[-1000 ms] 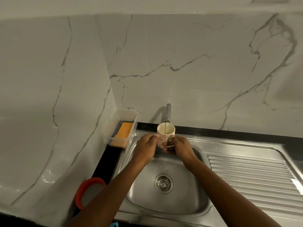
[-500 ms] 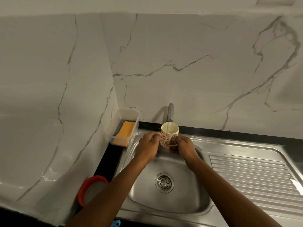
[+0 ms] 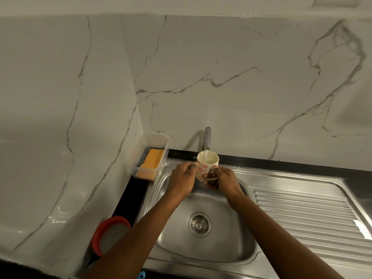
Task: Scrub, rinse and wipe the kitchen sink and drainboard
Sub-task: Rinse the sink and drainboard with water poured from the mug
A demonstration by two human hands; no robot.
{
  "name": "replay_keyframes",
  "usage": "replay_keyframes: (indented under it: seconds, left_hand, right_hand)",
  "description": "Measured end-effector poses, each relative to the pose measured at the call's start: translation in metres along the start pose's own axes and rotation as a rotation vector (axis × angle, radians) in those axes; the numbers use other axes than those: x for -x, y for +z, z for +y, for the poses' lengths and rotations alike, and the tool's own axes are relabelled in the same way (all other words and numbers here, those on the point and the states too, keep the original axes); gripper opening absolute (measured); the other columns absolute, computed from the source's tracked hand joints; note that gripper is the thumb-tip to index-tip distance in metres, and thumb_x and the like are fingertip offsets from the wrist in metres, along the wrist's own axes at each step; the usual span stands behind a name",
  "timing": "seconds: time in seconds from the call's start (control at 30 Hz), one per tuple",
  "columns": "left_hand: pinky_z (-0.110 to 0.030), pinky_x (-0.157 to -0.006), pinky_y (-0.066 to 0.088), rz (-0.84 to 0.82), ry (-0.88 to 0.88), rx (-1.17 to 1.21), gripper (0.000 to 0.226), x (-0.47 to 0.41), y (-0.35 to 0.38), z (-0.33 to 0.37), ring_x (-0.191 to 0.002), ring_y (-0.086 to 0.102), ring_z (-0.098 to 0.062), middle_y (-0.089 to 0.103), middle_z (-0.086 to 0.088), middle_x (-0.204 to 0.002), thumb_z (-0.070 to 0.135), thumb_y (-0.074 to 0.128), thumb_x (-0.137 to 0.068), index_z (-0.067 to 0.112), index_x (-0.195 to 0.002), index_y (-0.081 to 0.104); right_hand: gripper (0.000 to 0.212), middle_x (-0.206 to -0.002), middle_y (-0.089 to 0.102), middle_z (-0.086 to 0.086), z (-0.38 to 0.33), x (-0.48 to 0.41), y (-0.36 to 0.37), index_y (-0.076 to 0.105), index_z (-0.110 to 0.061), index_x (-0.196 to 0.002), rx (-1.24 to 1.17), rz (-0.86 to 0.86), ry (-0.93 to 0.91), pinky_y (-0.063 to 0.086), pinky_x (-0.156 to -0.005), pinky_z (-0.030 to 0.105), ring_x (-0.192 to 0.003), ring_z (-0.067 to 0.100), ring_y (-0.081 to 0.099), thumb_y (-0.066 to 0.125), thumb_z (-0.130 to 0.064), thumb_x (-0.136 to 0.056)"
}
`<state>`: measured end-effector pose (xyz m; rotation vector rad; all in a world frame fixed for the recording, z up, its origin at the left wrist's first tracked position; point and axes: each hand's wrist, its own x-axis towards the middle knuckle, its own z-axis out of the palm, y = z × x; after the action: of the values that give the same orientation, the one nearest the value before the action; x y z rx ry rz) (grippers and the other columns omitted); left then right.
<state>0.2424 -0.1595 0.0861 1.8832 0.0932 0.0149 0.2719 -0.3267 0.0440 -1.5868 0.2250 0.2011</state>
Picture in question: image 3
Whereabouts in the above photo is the person's right hand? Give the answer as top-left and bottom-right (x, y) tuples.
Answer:
(203, 166), (247, 208)

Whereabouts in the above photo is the person's left hand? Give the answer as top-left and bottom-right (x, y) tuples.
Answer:
(164, 162), (200, 202)

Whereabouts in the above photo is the cream floral mug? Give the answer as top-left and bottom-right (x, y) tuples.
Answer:
(195, 150), (220, 182)

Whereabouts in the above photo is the orange sponge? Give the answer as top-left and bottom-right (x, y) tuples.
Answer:
(136, 148), (165, 181)

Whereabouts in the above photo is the chrome faucet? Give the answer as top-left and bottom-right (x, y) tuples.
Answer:
(193, 126), (212, 160)

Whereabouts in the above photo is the stainless steel sink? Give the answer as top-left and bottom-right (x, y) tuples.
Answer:
(135, 158), (372, 279)

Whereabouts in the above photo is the person's left forearm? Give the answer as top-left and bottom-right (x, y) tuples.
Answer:
(80, 191), (182, 279)

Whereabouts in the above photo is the person's right forearm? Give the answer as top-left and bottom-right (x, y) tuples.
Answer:
(229, 194), (345, 279)

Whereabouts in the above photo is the round metal drain strainer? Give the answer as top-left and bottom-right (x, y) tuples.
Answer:
(187, 212), (212, 238)

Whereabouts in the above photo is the clear plastic container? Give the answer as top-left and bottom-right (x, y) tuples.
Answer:
(127, 133), (170, 182)

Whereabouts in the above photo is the red round soap tub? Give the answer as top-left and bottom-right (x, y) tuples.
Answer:
(91, 216), (132, 257)

